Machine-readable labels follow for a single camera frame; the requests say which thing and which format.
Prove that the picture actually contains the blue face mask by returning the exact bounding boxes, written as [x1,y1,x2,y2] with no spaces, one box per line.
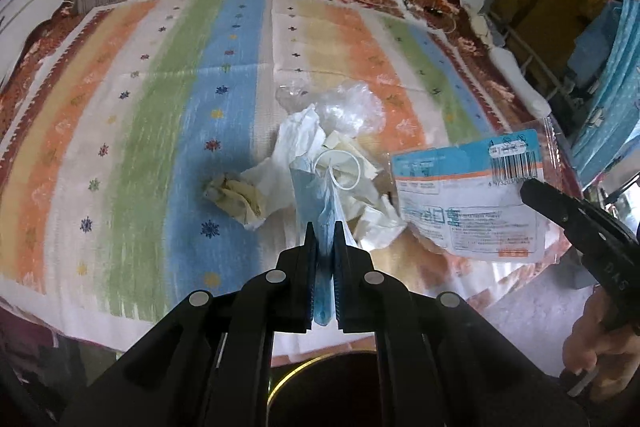
[290,156,346,326]

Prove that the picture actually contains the small yellowish wrapper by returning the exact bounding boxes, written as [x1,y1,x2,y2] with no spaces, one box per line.
[203,173,267,230]

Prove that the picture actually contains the blue white printed package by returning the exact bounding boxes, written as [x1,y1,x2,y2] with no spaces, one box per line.
[390,129,548,263]

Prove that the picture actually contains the white tissue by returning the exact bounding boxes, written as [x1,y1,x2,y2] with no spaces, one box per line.
[240,104,326,217]

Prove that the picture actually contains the clear plastic bag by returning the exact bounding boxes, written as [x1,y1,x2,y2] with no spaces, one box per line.
[276,81,386,138]

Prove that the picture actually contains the cream wrapper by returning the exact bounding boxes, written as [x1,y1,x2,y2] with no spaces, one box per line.
[312,131,402,228]

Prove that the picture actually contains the dark round trash bin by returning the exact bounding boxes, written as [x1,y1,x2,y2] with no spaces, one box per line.
[267,351,384,427]

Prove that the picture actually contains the person's right hand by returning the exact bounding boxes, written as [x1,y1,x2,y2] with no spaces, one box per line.
[562,286,639,403]

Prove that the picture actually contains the blue patterned cloth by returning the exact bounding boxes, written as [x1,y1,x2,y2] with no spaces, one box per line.
[572,0,639,186]

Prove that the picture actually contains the white rolled cloth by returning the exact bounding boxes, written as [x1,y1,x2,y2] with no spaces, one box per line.
[489,46,551,120]

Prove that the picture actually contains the striped colourful bed cover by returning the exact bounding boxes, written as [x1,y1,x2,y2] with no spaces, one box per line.
[1,0,568,351]

